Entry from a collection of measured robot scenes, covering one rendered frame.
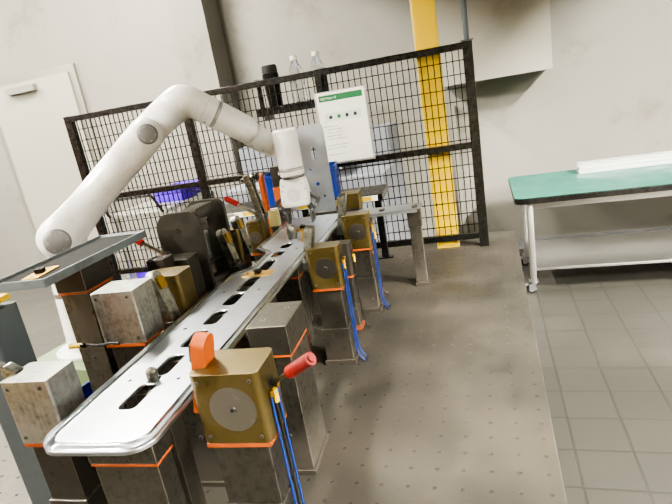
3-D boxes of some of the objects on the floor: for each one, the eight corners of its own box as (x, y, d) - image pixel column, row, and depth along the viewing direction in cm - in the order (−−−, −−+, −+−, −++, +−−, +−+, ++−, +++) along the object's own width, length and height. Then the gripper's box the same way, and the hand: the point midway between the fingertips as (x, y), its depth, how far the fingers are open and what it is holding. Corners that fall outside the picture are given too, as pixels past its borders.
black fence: (509, 392, 238) (480, 36, 196) (137, 404, 285) (48, 119, 242) (506, 376, 251) (478, 39, 209) (150, 390, 298) (69, 117, 255)
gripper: (319, 168, 177) (327, 217, 182) (271, 175, 182) (281, 223, 186) (313, 172, 170) (323, 222, 175) (265, 179, 175) (275, 228, 179)
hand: (301, 219), depth 181 cm, fingers open, 8 cm apart
